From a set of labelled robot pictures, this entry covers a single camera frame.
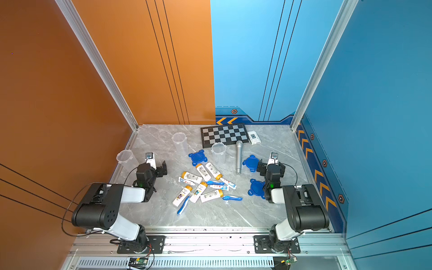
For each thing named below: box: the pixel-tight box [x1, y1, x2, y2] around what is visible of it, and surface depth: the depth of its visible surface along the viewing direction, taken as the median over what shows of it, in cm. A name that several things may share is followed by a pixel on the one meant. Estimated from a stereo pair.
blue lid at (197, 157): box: [187, 149, 208, 167], surface depth 105 cm
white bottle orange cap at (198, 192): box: [189, 181, 209, 204], surface depth 89 cm
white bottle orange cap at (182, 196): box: [172, 185, 193, 207], surface depth 88 cm
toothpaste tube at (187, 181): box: [178, 176, 196, 186], surface depth 93 cm
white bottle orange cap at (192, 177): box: [181, 171, 204, 184], surface depth 94 cm
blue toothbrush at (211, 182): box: [205, 180, 225, 186], surface depth 93 cm
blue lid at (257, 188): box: [247, 178, 266, 200], surface depth 93 cm
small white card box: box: [247, 130, 261, 146], surface depth 114 cm
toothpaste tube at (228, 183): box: [219, 177, 237, 190], surface depth 93 cm
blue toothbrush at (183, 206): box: [176, 195, 191, 216], surface depth 86 cm
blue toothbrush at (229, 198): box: [222, 195, 243, 201], surface depth 88 cm
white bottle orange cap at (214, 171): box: [205, 162, 224, 180], surface depth 96 cm
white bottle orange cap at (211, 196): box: [200, 189, 224, 204], surface depth 88 cm
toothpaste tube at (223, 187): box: [209, 184, 231, 191], surface depth 91 cm
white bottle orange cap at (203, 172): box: [195, 163, 212, 182], surface depth 96 cm
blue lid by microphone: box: [242, 154, 260, 173], surface depth 102 cm
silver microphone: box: [235, 140, 243, 174], surface depth 104 cm
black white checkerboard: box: [200, 123, 250, 149], surface depth 114 cm
